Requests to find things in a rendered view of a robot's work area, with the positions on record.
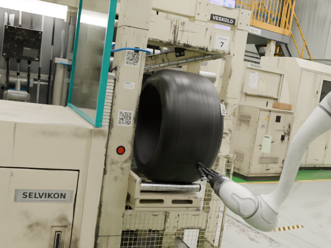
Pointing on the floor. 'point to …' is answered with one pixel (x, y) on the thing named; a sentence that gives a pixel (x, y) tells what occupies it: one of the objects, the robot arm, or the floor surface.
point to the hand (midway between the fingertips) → (201, 167)
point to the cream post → (123, 22)
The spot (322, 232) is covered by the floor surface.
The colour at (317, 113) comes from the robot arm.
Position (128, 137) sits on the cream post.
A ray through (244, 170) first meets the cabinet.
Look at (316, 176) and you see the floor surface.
